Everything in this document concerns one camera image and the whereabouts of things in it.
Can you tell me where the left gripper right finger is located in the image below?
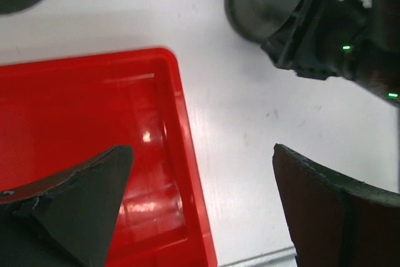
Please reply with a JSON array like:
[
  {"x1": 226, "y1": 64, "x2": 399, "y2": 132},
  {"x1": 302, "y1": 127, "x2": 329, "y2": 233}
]
[{"x1": 272, "y1": 144, "x2": 399, "y2": 266}]

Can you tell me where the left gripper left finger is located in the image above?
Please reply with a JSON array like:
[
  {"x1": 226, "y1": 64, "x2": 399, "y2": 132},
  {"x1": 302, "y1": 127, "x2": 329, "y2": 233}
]
[{"x1": 1, "y1": 145, "x2": 134, "y2": 266}]

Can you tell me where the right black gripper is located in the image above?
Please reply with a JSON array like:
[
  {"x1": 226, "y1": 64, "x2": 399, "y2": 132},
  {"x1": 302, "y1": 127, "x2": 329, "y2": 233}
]
[{"x1": 261, "y1": 0, "x2": 399, "y2": 98}]

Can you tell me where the red plastic tray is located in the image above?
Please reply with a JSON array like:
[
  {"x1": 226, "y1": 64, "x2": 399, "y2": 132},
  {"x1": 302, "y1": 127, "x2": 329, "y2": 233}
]
[{"x1": 1, "y1": 48, "x2": 217, "y2": 266}]

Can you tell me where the aluminium mounting rail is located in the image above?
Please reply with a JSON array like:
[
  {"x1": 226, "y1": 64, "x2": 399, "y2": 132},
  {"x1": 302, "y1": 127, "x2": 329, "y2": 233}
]
[{"x1": 222, "y1": 246, "x2": 297, "y2": 267}]

